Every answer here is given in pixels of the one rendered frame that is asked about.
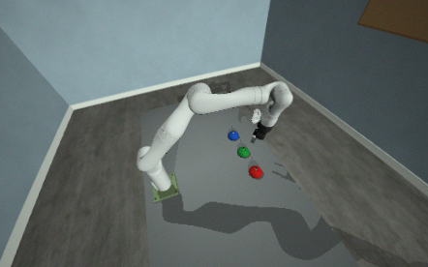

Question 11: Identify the green dome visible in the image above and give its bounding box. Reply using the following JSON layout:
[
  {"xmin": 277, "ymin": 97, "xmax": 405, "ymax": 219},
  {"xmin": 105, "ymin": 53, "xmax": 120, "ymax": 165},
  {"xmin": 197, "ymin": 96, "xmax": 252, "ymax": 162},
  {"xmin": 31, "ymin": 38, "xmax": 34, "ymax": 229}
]
[{"xmin": 237, "ymin": 147, "xmax": 249, "ymax": 158}]

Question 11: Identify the blue bell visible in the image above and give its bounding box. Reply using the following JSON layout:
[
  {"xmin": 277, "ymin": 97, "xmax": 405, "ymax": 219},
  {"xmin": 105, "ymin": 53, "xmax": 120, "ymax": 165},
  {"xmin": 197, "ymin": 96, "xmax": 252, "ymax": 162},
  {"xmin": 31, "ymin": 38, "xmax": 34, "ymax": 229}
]
[{"xmin": 228, "ymin": 131, "xmax": 238, "ymax": 140}]

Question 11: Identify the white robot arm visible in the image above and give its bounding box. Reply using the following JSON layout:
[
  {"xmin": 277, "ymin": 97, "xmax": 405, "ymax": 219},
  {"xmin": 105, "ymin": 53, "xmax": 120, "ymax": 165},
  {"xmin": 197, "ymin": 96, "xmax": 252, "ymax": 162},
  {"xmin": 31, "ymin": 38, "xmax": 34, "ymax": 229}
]
[{"xmin": 137, "ymin": 81, "xmax": 292, "ymax": 192}]

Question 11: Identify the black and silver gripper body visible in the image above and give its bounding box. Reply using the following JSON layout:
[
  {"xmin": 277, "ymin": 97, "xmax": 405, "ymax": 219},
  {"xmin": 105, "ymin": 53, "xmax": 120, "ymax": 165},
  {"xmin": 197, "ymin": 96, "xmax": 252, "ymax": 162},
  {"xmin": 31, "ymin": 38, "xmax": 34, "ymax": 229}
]
[{"xmin": 250, "ymin": 109, "xmax": 278, "ymax": 140}]

